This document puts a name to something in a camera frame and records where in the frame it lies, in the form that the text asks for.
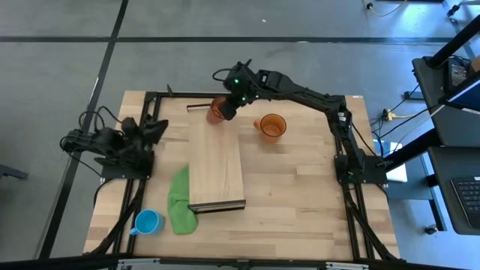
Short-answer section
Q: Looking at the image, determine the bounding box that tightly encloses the small orange ribbed cup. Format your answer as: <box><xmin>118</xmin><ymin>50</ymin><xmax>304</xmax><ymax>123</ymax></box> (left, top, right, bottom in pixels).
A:
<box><xmin>205</xmin><ymin>96</ymin><xmax>229</xmax><ymax>125</ymax></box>

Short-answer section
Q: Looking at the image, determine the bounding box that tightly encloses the black power cable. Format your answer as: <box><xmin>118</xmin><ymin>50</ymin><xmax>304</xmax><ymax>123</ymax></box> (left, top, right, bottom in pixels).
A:
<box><xmin>369</xmin><ymin>84</ymin><xmax>446</xmax><ymax>140</ymax></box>

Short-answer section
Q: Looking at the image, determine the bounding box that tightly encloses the grey chair foot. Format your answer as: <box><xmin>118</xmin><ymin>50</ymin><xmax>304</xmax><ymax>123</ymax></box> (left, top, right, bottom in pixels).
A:
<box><xmin>0</xmin><ymin>163</ymin><xmax>29</xmax><ymax>181</ymax></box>

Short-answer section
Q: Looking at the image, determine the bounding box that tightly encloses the black rig beam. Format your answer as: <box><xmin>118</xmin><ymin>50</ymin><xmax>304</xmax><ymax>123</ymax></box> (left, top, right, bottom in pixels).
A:
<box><xmin>0</xmin><ymin>253</ymin><xmax>480</xmax><ymax>270</ymax></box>

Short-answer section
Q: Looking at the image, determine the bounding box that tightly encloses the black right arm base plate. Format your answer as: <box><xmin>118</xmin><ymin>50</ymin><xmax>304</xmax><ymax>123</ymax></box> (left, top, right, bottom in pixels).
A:
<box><xmin>334</xmin><ymin>154</ymin><xmax>389</xmax><ymax>185</ymax></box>

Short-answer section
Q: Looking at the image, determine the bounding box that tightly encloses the black desk with monitor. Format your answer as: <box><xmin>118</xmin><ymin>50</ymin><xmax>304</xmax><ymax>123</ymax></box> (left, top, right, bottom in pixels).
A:
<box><xmin>412</xmin><ymin>55</ymin><xmax>480</xmax><ymax>148</ymax></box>

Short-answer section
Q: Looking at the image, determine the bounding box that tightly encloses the green cloth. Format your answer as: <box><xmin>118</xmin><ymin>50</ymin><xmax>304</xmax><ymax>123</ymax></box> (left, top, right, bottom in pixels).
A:
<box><xmin>166</xmin><ymin>163</ymin><xmax>199</xmax><ymax>236</ymax></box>

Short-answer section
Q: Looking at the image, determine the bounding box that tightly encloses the black keyboard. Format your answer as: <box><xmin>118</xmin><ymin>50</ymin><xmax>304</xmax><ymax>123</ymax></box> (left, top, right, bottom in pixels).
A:
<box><xmin>451</xmin><ymin>175</ymin><xmax>480</xmax><ymax>230</ymax></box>

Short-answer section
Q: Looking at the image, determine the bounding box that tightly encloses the black diagonal pole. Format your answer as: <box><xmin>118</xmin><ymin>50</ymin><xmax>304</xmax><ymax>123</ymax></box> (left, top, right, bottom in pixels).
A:
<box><xmin>427</xmin><ymin>13</ymin><xmax>480</xmax><ymax>69</ymax></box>

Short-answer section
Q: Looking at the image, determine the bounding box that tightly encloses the black aluminium table frame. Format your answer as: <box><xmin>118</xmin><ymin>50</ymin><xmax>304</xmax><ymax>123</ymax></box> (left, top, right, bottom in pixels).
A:
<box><xmin>84</xmin><ymin>84</ymin><xmax>402</xmax><ymax>263</ymax></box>

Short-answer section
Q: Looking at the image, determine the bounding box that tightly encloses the black electronic device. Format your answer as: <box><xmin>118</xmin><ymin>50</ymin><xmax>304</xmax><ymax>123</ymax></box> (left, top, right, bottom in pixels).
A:
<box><xmin>444</xmin><ymin>55</ymin><xmax>473</xmax><ymax>93</ymax></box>

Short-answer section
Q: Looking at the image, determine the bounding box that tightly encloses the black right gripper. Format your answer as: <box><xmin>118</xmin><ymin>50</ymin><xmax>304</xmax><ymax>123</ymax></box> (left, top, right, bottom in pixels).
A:
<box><xmin>218</xmin><ymin>61</ymin><xmax>264</xmax><ymax>122</ymax></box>

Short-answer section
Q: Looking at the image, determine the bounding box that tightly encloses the orange mug with handle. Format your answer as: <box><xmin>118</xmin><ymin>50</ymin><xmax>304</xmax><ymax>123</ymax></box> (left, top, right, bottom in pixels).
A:
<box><xmin>253</xmin><ymin>113</ymin><xmax>288</xmax><ymax>144</ymax></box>

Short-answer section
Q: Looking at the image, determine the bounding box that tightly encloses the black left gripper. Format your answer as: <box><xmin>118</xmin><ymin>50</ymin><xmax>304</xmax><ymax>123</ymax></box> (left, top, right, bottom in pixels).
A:
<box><xmin>121</xmin><ymin>115</ymin><xmax>170</xmax><ymax>151</ymax></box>

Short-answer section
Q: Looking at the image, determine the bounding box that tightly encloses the grey metal stand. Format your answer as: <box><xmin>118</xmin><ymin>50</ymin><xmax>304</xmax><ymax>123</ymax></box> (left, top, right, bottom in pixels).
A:
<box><xmin>444</xmin><ymin>0</ymin><xmax>480</xmax><ymax>59</ymax></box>

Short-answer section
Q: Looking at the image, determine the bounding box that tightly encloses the yellow cable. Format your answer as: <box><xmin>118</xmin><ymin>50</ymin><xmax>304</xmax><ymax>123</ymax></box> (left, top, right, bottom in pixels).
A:
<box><xmin>361</xmin><ymin>0</ymin><xmax>409</xmax><ymax>18</ymax></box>

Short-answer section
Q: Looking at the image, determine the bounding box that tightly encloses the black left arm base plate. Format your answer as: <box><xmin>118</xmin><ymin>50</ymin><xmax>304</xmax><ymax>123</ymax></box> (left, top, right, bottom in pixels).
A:
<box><xmin>100</xmin><ymin>148</ymin><xmax>155</xmax><ymax>180</ymax></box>

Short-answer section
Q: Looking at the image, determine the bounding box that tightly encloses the blue mug with handle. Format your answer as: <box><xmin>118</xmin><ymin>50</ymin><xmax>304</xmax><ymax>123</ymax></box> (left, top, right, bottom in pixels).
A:
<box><xmin>129</xmin><ymin>208</ymin><xmax>165</xmax><ymax>236</ymax></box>

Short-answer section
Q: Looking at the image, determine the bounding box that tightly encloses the black desk with keyboard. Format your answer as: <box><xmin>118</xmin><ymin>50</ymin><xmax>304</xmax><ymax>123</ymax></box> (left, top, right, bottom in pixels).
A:
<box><xmin>427</xmin><ymin>145</ymin><xmax>480</xmax><ymax>236</ymax></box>

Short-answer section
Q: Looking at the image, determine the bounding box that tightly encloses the black desk support pole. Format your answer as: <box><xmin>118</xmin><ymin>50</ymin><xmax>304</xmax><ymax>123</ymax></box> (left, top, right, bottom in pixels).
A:
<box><xmin>382</xmin><ymin>129</ymin><xmax>440</xmax><ymax>173</ymax></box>

